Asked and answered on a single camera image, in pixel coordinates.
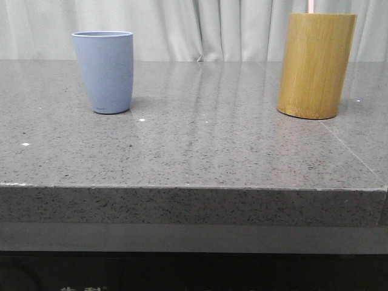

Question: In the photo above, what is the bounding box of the pink chopstick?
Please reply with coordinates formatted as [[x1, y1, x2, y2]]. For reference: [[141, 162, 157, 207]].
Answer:
[[307, 0, 315, 14]]

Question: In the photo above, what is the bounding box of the blue plastic cup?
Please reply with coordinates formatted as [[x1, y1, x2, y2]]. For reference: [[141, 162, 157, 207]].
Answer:
[[72, 31, 134, 115]]

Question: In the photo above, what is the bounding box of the bamboo cylinder holder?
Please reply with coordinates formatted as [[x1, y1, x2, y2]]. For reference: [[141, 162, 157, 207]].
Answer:
[[276, 13, 357, 119]]

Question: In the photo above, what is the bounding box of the white curtain backdrop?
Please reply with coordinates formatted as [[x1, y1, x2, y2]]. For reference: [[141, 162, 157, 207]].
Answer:
[[0, 0, 388, 63]]

